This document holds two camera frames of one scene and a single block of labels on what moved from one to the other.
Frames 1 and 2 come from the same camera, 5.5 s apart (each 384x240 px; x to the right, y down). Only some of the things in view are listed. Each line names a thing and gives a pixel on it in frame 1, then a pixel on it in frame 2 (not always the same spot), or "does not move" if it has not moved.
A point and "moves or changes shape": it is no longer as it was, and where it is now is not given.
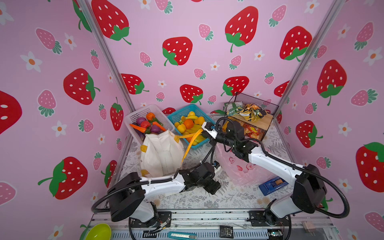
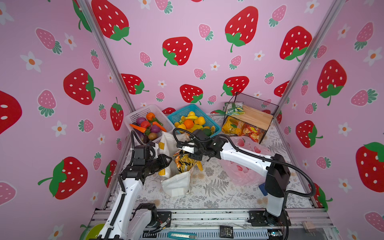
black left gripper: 213,186 -> 163,160
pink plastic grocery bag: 238,171 does not move
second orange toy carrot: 161,127 does not move
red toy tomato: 145,124 does not move
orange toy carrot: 138,128 does not move
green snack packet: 232,108 does not move
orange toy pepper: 150,116 does not move
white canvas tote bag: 162,154 moves or changes shape
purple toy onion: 154,128 does not move
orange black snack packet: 252,112 -> 184,163
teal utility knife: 182,235 does not move
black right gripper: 212,138 -> 194,156
